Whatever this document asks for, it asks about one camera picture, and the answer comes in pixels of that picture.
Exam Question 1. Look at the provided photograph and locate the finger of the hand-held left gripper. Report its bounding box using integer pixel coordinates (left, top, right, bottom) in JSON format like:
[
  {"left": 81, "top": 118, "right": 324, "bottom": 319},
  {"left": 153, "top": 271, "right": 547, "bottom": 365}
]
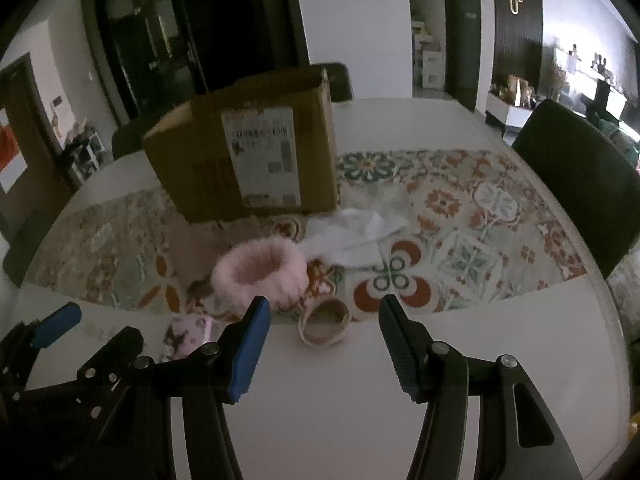
[
  {"left": 76, "top": 326, "right": 146, "bottom": 413},
  {"left": 0, "top": 302, "right": 83, "bottom": 361}
]

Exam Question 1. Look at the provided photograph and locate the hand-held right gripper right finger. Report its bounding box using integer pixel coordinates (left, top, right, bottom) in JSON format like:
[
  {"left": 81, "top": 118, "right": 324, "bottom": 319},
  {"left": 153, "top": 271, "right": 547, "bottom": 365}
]
[{"left": 378, "top": 295, "right": 583, "bottom": 480}]

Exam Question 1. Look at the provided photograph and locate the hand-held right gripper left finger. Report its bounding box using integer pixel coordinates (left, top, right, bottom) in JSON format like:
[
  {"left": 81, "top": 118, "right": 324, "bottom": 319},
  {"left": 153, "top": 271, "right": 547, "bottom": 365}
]
[{"left": 100, "top": 296, "right": 271, "bottom": 480}]

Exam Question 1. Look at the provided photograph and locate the pink fluffy headband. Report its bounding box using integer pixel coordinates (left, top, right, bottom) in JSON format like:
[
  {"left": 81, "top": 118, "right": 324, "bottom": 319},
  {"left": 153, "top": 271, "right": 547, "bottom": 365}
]
[{"left": 210, "top": 237, "right": 309, "bottom": 312}]

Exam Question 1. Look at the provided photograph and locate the brown cardboard box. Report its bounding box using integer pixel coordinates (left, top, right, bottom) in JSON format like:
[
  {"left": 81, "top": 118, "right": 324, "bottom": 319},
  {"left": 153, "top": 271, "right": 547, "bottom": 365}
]
[{"left": 142, "top": 65, "right": 342, "bottom": 224}]

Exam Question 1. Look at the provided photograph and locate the pink patterned cloth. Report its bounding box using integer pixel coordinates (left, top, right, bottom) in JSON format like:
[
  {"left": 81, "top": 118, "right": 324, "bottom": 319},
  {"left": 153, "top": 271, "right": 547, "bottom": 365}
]
[{"left": 162, "top": 312, "right": 224, "bottom": 361}]

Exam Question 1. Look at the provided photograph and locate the white cloth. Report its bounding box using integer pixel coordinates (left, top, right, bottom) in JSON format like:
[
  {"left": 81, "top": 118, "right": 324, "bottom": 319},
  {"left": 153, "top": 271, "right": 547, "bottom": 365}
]
[{"left": 299, "top": 207, "right": 417, "bottom": 269}]

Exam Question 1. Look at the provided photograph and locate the floral patterned table runner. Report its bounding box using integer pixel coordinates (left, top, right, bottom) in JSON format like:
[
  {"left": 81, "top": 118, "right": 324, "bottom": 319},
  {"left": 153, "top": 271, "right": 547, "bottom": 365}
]
[{"left": 25, "top": 147, "right": 589, "bottom": 322}]

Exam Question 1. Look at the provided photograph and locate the cluttered trolley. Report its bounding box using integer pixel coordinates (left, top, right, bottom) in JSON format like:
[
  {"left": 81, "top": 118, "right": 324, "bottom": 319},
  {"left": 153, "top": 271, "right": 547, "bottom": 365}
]
[{"left": 61, "top": 119, "right": 107, "bottom": 182}]

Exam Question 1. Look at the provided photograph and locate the red and white poster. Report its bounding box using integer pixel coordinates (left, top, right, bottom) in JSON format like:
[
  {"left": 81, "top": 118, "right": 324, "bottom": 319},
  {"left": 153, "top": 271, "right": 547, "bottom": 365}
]
[{"left": 0, "top": 109, "right": 29, "bottom": 194}]

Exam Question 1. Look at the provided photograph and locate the brown wooden door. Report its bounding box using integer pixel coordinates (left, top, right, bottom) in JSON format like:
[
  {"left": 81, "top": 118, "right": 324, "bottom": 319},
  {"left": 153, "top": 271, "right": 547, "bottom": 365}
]
[{"left": 0, "top": 54, "right": 77, "bottom": 233}]

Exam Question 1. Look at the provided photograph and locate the large black chair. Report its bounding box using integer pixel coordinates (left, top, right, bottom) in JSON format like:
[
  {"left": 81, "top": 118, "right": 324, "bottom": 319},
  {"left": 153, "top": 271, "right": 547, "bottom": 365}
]
[{"left": 511, "top": 99, "right": 640, "bottom": 280}]

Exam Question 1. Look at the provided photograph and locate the white side cabinet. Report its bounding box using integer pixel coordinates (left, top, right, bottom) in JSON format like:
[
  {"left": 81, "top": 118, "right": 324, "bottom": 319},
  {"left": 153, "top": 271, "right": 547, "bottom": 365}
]
[{"left": 485, "top": 91, "right": 534, "bottom": 132}]

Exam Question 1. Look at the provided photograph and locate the white box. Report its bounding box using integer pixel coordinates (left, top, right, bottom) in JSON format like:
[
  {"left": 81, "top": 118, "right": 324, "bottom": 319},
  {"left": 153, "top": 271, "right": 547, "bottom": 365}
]
[{"left": 421, "top": 50, "right": 445, "bottom": 89}]

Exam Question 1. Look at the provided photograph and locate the dark glass sliding door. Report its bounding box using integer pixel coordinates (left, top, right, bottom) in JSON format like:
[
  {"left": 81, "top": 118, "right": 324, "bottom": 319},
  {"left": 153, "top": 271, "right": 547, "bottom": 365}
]
[{"left": 80, "top": 0, "right": 302, "bottom": 127}]

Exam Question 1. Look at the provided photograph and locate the dark narrow door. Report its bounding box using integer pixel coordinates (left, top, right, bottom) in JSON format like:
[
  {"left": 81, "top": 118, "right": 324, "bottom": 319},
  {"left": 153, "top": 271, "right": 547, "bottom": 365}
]
[{"left": 442, "top": 0, "right": 482, "bottom": 112}]

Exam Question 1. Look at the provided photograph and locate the beige fabric ring band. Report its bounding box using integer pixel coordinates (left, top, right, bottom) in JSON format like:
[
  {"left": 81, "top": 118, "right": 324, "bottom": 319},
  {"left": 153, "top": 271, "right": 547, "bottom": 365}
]
[{"left": 298, "top": 297, "right": 351, "bottom": 348}]

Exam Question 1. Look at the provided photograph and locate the dark slatted wall panel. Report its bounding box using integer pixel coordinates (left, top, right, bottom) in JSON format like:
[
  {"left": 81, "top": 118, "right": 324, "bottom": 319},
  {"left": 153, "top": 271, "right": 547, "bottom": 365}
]
[{"left": 492, "top": 0, "right": 544, "bottom": 97}]

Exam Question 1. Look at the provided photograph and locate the wall shelf with ornaments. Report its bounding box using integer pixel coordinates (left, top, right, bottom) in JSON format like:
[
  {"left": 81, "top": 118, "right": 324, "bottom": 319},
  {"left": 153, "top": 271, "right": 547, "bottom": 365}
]
[{"left": 552, "top": 44, "right": 637, "bottom": 92}]

